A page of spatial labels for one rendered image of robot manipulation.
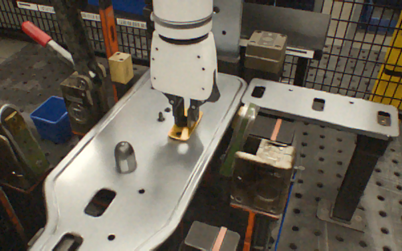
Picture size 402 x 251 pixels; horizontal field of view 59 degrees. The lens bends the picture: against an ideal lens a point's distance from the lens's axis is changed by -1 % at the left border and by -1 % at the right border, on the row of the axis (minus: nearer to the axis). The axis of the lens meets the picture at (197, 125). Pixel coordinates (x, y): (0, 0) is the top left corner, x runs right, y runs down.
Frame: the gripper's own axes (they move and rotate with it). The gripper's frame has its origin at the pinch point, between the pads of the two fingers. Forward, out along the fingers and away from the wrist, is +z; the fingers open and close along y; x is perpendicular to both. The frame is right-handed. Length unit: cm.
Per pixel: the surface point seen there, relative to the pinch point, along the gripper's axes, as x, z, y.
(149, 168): -11.9, 3.0, -1.4
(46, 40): -0.5, -9.3, -26.7
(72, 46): -1.8, -9.9, -19.9
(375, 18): 180, 48, 44
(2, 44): 153, 104, -237
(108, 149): -10.4, 3.0, -9.7
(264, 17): 45.3, 0.2, 3.5
